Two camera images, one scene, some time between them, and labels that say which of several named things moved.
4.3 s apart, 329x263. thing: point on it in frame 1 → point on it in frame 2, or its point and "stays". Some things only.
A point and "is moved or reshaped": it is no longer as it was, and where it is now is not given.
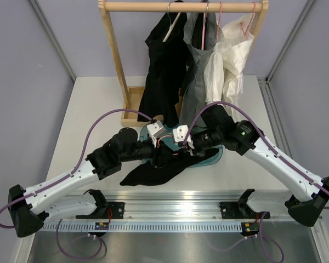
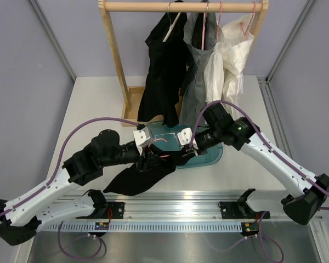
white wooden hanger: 171,27 stays
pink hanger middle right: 218,23 stays
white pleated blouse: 214,74 stays
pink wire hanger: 163,136 is moved or reshaped
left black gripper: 161,156 → 148,161
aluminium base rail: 171,206 stays
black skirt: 169,165 is moved or reshaped
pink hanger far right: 245,33 stays
